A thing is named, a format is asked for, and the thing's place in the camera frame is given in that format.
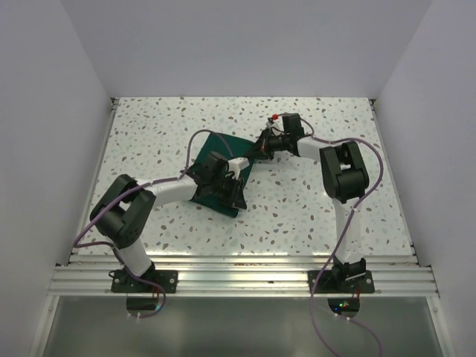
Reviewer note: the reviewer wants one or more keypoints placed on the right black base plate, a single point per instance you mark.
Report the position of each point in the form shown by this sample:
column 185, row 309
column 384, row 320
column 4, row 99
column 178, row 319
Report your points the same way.
column 328, row 284

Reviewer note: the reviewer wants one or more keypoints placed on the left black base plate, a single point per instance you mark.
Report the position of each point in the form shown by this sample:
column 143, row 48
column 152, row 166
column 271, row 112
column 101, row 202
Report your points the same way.
column 122, row 282

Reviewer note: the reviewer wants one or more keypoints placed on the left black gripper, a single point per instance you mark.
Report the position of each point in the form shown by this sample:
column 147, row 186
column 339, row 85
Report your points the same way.
column 236, row 188

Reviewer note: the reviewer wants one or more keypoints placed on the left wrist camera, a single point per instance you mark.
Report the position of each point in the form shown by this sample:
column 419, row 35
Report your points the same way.
column 236, row 166

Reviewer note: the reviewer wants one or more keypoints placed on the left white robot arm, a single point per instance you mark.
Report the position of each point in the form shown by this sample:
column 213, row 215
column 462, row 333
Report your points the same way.
column 124, row 209

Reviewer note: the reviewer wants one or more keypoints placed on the green surgical drape cloth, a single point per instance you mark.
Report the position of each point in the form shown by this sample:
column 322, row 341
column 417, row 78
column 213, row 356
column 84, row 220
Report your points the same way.
column 212, row 161

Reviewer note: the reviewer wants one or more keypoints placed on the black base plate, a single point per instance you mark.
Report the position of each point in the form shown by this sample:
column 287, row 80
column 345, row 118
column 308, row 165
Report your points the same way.
column 328, row 284
column 122, row 282

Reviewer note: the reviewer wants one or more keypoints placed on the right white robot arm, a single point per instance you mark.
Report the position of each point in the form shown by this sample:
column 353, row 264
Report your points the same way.
column 345, row 180

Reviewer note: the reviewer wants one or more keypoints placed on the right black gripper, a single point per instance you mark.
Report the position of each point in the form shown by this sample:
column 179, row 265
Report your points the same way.
column 262, row 149

